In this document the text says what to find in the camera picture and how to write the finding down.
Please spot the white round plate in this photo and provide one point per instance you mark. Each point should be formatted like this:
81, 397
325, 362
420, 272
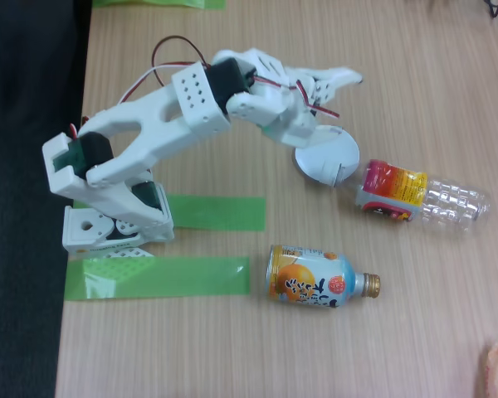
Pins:
311, 161

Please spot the clear plastic bottle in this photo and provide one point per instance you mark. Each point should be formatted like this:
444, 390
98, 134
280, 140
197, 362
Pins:
394, 186

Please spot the green tape at table edge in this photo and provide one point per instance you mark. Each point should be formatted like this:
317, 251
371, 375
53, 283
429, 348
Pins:
157, 3

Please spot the short green tape strip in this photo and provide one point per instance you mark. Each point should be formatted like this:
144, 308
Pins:
220, 213

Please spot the long green tape strip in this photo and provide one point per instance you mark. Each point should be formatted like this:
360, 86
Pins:
182, 278

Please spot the orange juice bottle can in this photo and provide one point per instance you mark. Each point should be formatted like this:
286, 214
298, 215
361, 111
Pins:
303, 278

